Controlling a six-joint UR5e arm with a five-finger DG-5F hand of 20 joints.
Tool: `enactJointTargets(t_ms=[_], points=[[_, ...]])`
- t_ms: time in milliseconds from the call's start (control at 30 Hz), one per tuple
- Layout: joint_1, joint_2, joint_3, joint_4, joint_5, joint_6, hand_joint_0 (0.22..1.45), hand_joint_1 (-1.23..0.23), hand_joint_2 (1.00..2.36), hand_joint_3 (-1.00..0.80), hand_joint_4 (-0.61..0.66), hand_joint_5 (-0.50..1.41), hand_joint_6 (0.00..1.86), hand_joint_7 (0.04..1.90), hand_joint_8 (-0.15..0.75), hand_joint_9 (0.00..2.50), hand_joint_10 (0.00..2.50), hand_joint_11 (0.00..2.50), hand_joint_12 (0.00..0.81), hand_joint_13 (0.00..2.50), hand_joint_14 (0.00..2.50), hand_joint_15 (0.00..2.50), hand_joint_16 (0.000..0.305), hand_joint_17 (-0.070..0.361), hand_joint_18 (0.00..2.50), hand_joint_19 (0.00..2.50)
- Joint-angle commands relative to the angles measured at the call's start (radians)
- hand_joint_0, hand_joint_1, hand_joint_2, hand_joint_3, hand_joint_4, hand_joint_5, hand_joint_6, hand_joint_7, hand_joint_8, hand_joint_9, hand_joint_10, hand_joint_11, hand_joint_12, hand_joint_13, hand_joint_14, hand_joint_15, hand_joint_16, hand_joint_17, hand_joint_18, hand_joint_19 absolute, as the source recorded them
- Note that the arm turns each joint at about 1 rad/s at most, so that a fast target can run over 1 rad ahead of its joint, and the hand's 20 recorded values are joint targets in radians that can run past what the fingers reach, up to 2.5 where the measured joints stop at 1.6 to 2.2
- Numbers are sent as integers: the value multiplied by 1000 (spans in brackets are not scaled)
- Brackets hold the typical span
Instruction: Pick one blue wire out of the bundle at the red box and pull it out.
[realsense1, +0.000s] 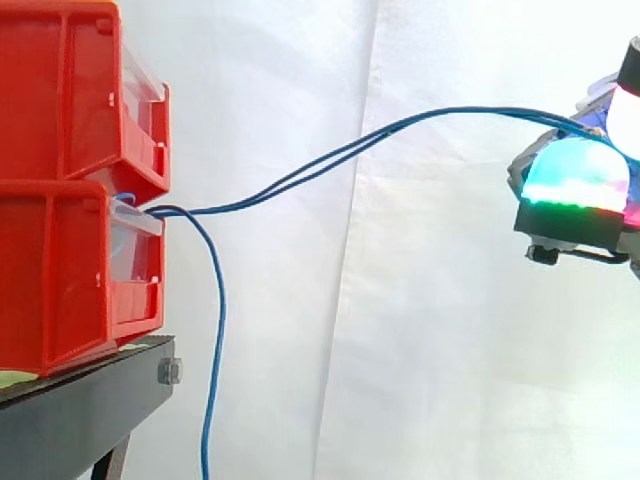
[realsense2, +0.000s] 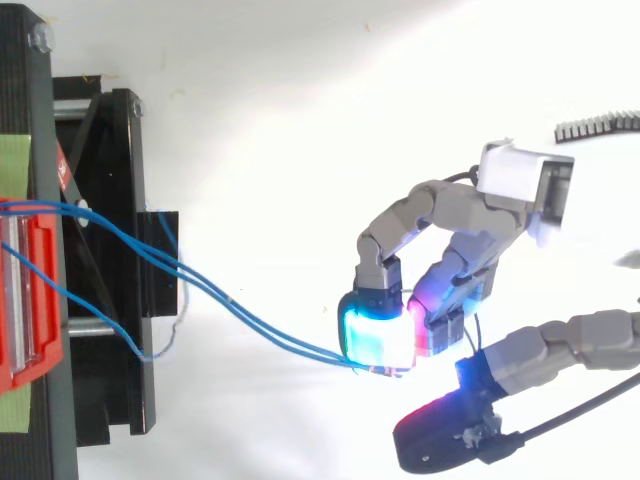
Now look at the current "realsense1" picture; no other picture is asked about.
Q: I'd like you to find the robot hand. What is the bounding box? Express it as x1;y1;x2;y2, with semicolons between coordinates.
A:
505;35;640;282

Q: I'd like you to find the blue cable bundle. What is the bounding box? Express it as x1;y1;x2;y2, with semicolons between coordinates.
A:
115;105;603;480

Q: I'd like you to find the red bin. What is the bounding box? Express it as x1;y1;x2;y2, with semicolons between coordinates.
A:
0;0;172;205
0;178;167;378

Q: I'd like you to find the black stand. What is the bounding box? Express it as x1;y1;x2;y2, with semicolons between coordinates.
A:
0;335;184;480

